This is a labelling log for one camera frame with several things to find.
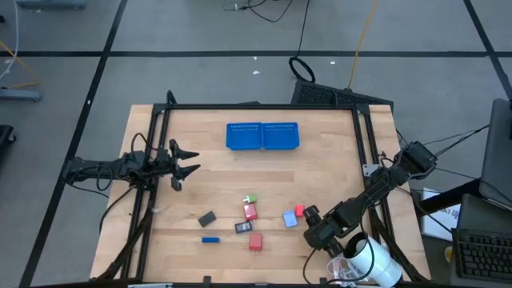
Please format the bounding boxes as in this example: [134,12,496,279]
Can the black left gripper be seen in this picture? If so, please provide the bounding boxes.
[155,138,202,192]

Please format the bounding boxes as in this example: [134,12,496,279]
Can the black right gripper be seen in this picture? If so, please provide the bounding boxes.
[302,204,346,258]

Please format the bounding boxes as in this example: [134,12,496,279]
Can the light blue plug charger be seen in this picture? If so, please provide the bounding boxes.
[282,207,299,229]

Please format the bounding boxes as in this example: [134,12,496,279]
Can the black box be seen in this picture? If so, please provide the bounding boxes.
[198,210,218,228]

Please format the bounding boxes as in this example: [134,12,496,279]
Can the clear plastic bag bundle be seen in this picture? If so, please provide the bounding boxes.
[326,255,361,288]

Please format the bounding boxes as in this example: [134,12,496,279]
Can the blue plastic basket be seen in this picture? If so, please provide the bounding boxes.
[226,122,264,151]
[262,122,301,151]

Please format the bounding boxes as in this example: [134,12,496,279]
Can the white cylinder with black opening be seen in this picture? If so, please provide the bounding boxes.
[342,231,403,288]

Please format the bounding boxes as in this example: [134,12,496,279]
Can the white paper sheet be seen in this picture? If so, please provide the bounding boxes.
[422,187,461,242]

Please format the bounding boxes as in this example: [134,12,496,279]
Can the black desk beam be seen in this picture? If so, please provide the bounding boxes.
[418,178,481,216]

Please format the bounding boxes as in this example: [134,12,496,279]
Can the black perforated mat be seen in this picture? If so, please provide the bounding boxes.
[290,78,395,108]

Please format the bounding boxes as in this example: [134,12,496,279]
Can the black keyboard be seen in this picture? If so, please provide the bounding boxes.
[451,228,512,283]

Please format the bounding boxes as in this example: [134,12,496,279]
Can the dark grey panel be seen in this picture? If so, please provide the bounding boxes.
[458,194,512,233]

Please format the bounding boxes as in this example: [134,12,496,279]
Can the grey floor base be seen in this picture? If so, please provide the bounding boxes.
[15,0,88,11]
[0,87,43,103]

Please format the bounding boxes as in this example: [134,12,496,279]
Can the black object on floor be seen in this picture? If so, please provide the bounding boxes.
[0,124,17,161]

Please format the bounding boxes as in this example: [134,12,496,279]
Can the grey laptop lid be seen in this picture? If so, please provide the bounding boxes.
[478,98,512,211]

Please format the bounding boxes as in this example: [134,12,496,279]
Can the black aluminium rig frame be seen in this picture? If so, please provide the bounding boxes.
[95,90,431,288]

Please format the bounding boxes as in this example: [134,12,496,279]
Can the black coiled floor cable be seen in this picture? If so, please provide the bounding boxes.
[288,0,317,84]

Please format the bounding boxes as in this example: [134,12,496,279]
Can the thin black floor cable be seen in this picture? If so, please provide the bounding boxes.
[222,0,295,23]

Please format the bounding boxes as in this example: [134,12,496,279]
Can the yellow cable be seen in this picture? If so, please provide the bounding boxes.
[0,39,40,90]
[346,0,379,90]

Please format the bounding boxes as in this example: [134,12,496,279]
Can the white floor cable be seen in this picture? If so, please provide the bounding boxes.
[0,0,20,81]

